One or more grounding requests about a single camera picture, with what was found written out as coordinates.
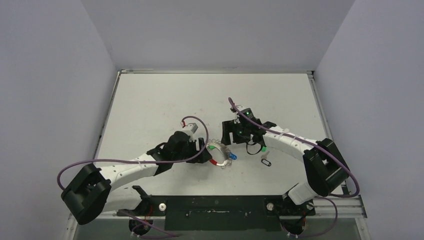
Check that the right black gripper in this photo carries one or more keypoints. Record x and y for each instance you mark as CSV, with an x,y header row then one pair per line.
x,y
228,131

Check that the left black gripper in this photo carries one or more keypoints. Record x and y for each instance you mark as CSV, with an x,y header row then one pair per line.
x,y
204,157

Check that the large keyring with red sleeve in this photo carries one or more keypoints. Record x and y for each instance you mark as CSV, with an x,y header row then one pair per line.
x,y
220,154

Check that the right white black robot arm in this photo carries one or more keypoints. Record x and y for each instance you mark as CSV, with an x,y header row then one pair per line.
x,y
325,168

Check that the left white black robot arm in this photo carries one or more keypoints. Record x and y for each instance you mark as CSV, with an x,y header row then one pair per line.
x,y
95,190

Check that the green capped key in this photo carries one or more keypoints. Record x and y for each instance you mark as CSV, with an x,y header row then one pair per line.
x,y
265,153

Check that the blue key tag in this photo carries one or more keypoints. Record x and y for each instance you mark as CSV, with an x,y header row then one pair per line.
x,y
232,156

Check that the black key tag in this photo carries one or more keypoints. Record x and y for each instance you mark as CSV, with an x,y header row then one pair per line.
x,y
266,162

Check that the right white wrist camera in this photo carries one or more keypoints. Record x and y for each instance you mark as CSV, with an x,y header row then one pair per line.
x,y
238,109

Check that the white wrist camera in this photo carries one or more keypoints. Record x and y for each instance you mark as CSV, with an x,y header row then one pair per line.
x,y
190,129
238,109

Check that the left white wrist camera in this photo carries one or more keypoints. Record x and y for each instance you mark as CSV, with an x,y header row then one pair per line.
x,y
190,129

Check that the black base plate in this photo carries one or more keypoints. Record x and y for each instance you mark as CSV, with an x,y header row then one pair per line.
x,y
228,223

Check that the aluminium frame rail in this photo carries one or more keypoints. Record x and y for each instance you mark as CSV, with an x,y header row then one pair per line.
x,y
341,207

